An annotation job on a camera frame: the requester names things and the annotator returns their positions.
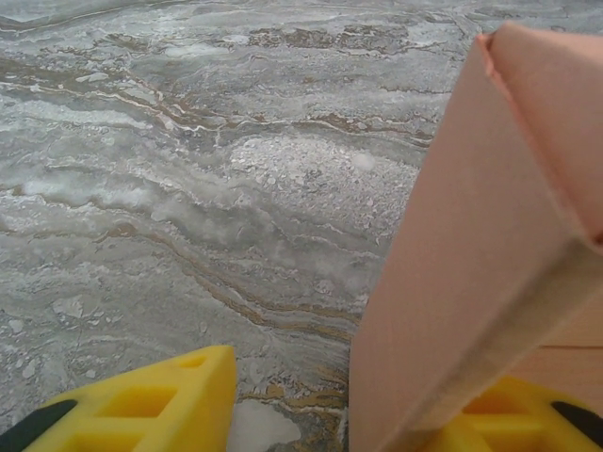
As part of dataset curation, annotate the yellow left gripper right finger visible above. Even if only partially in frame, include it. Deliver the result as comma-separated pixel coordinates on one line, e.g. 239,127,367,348
418,375,603,452

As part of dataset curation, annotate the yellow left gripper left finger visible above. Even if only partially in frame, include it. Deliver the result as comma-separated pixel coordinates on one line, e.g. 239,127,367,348
0,345,238,452

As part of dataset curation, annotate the salmon orange paper box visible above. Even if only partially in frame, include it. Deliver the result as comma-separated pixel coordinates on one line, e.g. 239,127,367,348
348,21,603,452

